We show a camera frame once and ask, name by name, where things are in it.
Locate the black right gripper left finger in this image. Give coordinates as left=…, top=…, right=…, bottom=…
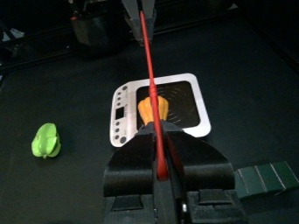
left=102, top=124, right=156, bottom=224

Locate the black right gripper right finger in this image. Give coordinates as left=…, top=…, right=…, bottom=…
left=163, top=120, right=248, bottom=224

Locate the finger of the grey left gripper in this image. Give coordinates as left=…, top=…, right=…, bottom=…
left=120, top=0, right=144, bottom=44
left=142, top=0, right=158, bottom=33

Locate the red cable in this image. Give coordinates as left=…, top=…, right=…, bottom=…
left=138, top=10, right=171, bottom=182

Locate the dark green cardboard box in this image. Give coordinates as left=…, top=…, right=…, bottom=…
left=232, top=160, right=299, bottom=201

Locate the yellow-orange toy pepper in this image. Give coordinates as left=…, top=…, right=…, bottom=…
left=136, top=95, right=171, bottom=127

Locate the green toy bell pepper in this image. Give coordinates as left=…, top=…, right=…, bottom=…
left=31, top=122, right=63, bottom=159

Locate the white toy induction cooktop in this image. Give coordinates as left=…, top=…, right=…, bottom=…
left=108, top=73, right=212, bottom=148

